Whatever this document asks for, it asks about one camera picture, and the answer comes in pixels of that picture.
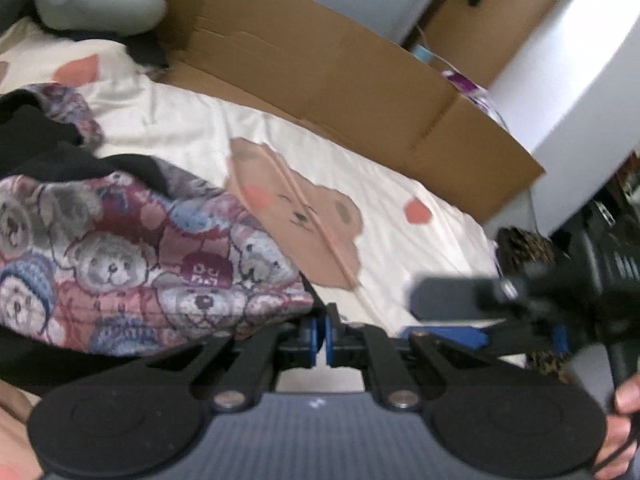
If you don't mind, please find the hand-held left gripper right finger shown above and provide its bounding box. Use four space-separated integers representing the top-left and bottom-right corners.
322 302 501 413

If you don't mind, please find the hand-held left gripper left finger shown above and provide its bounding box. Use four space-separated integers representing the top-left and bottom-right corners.
142 307 323 413

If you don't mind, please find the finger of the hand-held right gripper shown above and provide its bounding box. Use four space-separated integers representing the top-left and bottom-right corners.
410 267 556 323
400 320 568 361

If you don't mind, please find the person's right hand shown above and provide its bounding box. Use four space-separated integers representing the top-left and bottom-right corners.
592 372 640 480

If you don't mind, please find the leopard print cloth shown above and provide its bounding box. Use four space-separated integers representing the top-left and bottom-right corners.
495 227 576 386

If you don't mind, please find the white cabinet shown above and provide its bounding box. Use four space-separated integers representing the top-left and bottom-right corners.
487 0 640 236

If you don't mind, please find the purple white packet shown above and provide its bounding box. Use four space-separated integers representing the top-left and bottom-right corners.
440 67 506 121

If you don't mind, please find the cream bear print bed sheet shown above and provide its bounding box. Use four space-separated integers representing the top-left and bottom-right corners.
0 16 531 480

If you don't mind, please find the brown cardboard sheet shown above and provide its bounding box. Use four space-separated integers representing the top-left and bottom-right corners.
127 0 546 223

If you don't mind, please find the brown cardboard box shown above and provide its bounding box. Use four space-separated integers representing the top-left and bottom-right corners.
410 0 591 88

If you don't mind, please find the dark cloth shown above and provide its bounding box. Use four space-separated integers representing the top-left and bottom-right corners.
65 25 171 68

